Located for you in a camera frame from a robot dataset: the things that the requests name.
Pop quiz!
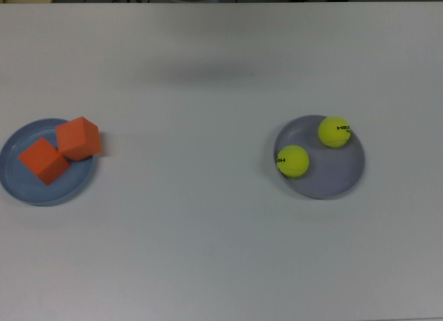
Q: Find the blue plate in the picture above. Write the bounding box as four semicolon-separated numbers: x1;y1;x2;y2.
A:
0;118;98;207

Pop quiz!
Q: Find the purple plate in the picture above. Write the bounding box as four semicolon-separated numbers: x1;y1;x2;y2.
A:
272;114;366;200

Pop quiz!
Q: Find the yellow-green tennis ball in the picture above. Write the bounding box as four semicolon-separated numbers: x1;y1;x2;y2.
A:
275;145;310;179
317;116;352;149

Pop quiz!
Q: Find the orange foam cube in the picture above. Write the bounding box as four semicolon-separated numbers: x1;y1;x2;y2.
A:
55;116;103;162
17;136;71;186

